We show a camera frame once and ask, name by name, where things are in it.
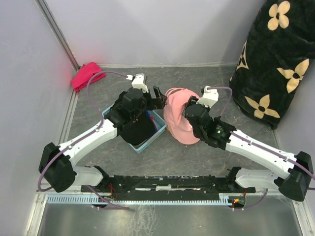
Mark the black cap gold R logo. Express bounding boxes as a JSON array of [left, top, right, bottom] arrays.
[[120, 113, 156, 146]]

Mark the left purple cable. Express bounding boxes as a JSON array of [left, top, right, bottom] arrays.
[[36, 71, 128, 192]]

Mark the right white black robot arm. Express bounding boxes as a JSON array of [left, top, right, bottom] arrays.
[[184, 96, 315, 202]]

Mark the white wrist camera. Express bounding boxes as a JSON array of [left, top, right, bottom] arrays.
[[197, 86, 219, 108], [126, 73, 149, 93]]

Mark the pink cap with R logo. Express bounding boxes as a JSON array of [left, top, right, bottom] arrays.
[[163, 88, 200, 145]]

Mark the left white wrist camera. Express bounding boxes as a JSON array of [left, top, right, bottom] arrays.
[[126, 73, 149, 93]]

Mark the red cloth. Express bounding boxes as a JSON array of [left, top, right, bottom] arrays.
[[71, 62, 106, 91]]

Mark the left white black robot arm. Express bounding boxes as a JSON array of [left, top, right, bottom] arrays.
[[38, 86, 167, 193]]

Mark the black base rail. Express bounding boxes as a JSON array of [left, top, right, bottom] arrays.
[[94, 175, 256, 201]]

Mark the aluminium corner profile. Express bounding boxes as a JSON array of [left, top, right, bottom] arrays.
[[35, 0, 81, 71]]

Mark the light blue plastic basket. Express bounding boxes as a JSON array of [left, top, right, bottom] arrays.
[[102, 106, 167, 154]]

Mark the black floral blanket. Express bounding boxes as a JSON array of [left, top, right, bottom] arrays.
[[229, 0, 315, 129]]

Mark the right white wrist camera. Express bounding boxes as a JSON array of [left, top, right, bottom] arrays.
[[197, 86, 219, 108]]

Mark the light blue cable duct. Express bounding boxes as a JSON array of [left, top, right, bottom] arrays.
[[46, 194, 232, 206]]

